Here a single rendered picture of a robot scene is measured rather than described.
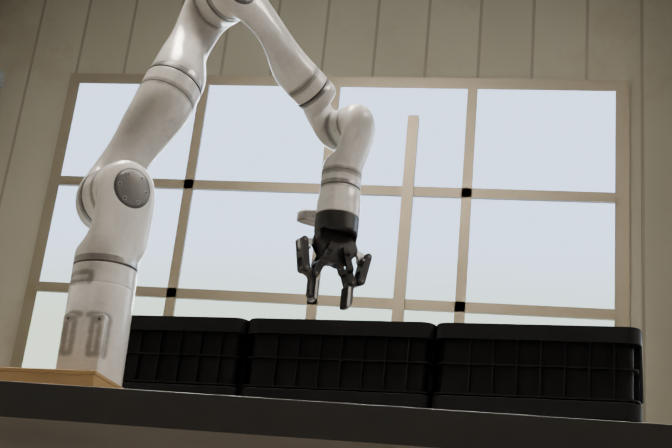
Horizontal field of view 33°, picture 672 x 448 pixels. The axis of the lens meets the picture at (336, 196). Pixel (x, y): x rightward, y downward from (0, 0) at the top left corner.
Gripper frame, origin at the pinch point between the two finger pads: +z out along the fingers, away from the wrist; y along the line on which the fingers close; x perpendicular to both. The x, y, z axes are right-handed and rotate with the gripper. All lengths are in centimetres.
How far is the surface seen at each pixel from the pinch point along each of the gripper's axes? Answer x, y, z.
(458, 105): 154, 125, -137
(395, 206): 166, 109, -96
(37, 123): 258, -4, -127
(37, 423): -33, -52, 34
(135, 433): -38, -42, 34
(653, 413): 113, 181, -27
